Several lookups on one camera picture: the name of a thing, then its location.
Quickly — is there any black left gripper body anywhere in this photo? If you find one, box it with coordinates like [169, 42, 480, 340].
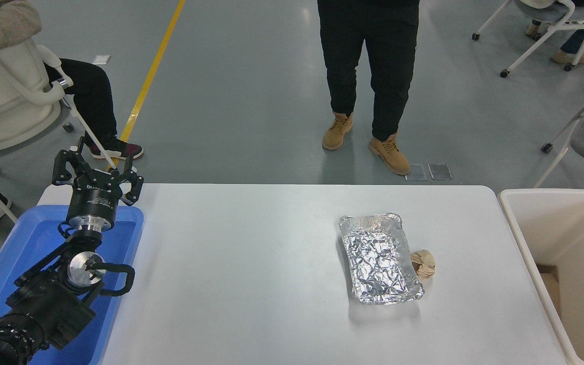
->
[67, 169, 125, 224]

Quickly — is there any foil tray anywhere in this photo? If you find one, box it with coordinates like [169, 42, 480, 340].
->
[339, 212, 424, 305]

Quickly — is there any blue plastic tray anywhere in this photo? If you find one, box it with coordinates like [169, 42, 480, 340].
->
[0, 204, 144, 365]

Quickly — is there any seated person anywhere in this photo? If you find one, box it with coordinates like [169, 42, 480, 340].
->
[0, 0, 144, 160]
[525, 0, 584, 65]

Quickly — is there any standing person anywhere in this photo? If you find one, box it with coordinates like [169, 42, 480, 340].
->
[317, 0, 420, 176]

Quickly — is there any crumpled tan paper ball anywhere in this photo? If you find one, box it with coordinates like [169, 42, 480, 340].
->
[411, 249, 435, 279]

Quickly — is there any large pale bin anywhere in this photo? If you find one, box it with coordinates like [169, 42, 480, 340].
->
[498, 189, 584, 365]

